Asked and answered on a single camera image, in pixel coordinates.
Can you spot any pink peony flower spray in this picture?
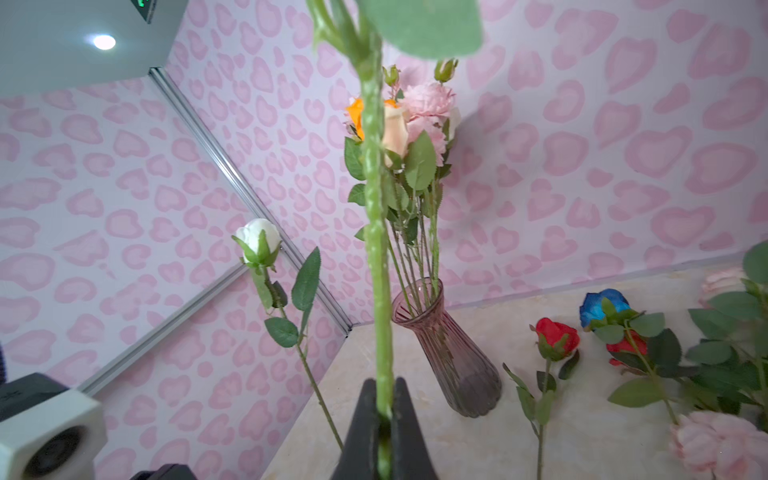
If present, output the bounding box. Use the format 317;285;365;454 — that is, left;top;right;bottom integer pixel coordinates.
400;59;461;167

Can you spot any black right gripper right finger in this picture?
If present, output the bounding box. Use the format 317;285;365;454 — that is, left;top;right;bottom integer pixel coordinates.
391;377;438;480

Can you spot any aluminium frame corner post left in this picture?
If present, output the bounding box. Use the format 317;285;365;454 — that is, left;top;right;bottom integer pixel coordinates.
148;67;355;334

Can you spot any red rose stem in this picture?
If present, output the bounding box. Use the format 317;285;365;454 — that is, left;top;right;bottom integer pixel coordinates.
605;330;648;367
502;317;580;479

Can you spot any light blue flower spray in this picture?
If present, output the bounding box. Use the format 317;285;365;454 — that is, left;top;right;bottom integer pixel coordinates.
307;1;483;479

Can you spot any aluminium diagonal frame bar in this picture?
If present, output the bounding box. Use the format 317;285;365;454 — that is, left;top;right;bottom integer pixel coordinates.
77;265;246;396

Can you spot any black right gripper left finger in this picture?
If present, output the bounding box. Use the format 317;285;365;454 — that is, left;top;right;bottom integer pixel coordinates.
331;379;380;480

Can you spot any white rose spray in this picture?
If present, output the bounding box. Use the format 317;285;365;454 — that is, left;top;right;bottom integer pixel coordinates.
232;218;344;448

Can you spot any orange flower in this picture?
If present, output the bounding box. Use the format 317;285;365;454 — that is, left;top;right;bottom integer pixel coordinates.
346;98;400;141

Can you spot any large pink rose spray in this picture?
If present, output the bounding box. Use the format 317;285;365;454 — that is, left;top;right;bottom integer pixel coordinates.
686;241;767;430

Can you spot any pink ribbed glass vase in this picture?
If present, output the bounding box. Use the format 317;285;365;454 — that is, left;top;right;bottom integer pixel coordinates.
392;277;502;418

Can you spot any peach rose stem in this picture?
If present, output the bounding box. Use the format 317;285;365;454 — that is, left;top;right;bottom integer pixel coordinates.
382;103;409;157

